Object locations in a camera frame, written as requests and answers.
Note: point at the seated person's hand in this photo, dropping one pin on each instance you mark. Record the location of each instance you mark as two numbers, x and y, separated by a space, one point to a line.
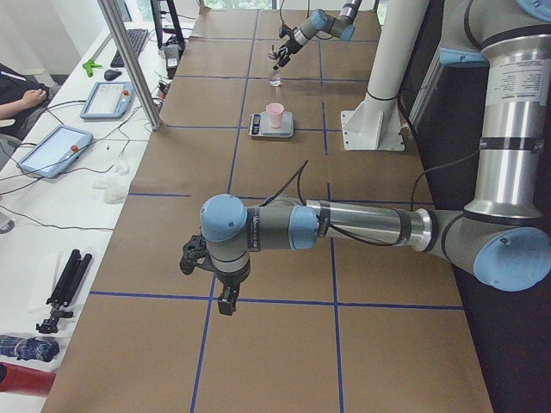
33 97

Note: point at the silver digital kitchen scale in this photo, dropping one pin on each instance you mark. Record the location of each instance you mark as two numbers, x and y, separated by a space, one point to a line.
259 126

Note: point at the black computer mouse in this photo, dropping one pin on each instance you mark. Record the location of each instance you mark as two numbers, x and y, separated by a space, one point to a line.
111 75

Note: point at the pink plastic cup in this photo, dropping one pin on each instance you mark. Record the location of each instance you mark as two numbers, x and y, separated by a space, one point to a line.
275 112

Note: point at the small metal-capped bottle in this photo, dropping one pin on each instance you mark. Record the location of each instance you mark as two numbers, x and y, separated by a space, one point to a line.
272 53

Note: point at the white crumpled tissue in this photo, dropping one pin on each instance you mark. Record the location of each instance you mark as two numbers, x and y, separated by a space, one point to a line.
114 190

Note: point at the red bottle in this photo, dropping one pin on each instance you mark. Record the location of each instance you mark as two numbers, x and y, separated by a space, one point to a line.
25 381

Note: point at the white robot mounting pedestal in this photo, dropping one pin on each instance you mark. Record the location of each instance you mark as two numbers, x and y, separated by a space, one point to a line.
375 124

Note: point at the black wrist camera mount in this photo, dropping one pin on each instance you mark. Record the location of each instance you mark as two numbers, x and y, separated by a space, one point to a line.
195 255

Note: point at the far blue teach pendant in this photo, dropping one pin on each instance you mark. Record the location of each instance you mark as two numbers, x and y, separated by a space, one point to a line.
108 101

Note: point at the blue folded umbrella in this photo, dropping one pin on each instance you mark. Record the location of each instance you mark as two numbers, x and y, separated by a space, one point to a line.
31 348

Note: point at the blue teach pendant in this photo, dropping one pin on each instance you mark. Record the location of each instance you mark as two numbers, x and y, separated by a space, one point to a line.
56 152
108 101

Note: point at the green plastic tool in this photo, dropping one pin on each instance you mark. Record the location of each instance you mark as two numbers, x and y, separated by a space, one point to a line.
89 67

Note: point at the aluminium frame post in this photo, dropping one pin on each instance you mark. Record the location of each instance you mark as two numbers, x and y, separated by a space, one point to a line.
117 29

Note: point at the near blue teach pendant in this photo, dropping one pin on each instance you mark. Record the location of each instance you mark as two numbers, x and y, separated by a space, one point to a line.
56 152

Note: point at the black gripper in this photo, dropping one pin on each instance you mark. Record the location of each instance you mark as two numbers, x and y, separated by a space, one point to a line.
231 280
292 44

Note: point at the black power adapter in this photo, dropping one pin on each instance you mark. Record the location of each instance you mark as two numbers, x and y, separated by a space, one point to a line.
172 57

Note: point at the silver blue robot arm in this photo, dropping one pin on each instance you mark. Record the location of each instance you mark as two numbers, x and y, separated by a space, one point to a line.
496 237
340 27

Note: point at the small white tissue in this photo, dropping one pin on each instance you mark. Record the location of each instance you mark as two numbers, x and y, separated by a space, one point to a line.
121 166

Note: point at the black folded tripod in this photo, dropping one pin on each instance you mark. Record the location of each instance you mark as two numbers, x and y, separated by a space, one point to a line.
65 290

